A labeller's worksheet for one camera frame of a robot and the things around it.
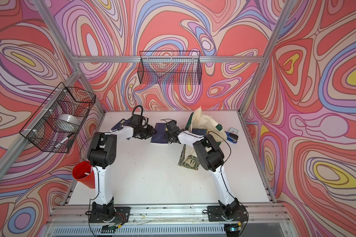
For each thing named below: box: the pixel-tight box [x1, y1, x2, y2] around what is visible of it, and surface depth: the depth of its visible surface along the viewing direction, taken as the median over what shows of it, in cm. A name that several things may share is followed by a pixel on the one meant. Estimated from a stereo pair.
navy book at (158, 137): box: [150, 122, 169, 144], surface depth 104 cm
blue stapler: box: [224, 130, 239, 144], surface depth 101 cm
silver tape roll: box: [54, 113, 82, 133], surface depth 73 cm
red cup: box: [72, 160, 96, 189], surface depth 78 cm
